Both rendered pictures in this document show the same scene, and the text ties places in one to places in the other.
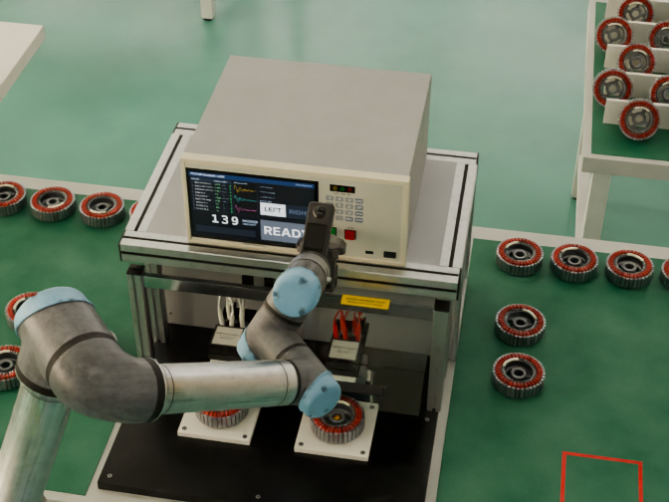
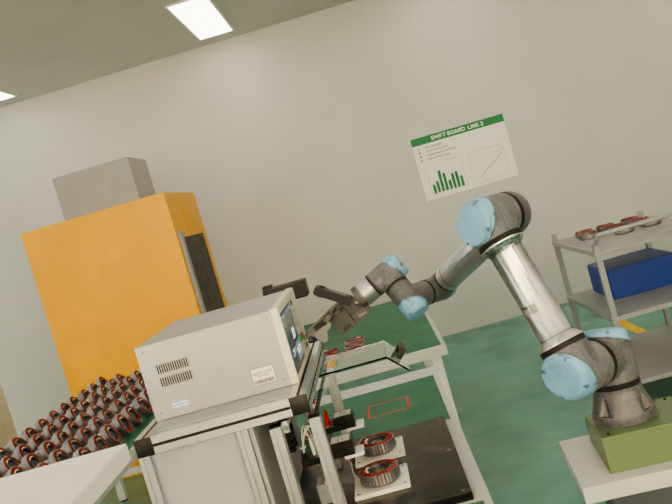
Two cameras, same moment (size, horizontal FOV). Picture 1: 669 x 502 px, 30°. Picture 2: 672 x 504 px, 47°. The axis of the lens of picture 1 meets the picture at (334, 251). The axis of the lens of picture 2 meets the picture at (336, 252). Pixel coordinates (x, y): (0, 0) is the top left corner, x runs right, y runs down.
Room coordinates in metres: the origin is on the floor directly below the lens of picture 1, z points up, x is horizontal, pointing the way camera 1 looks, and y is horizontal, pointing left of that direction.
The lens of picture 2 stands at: (1.98, 2.26, 1.54)
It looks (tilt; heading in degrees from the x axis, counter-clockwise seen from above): 4 degrees down; 263
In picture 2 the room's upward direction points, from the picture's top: 16 degrees counter-clockwise
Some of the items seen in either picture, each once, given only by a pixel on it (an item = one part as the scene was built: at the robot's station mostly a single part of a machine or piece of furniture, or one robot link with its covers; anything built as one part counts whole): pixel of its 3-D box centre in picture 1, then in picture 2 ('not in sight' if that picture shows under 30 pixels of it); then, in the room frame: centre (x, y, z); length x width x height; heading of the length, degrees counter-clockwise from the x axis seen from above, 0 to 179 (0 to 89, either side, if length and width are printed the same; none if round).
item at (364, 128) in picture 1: (313, 155); (230, 348); (2.08, 0.04, 1.22); 0.44 x 0.39 x 0.20; 80
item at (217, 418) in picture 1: (221, 403); (379, 472); (1.79, 0.23, 0.80); 0.11 x 0.11 x 0.04
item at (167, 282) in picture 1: (286, 296); (322, 392); (1.86, 0.10, 1.03); 0.62 x 0.01 x 0.03; 80
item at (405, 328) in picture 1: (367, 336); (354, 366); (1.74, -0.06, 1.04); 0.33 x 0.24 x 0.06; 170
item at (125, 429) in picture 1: (281, 419); (377, 472); (1.78, 0.11, 0.76); 0.64 x 0.47 x 0.02; 80
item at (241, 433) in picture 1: (222, 411); (381, 481); (1.79, 0.23, 0.78); 0.15 x 0.15 x 0.01; 80
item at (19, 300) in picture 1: (31, 312); not in sight; (2.10, 0.69, 0.77); 0.11 x 0.11 x 0.04
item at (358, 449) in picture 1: (336, 426); (379, 451); (1.74, -0.01, 0.78); 0.15 x 0.15 x 0.01; 80
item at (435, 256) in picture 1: (307, 204); (242, 390); (2.08, 0.06, 1.09); 0.68 x 0.44 x 0.05; 80
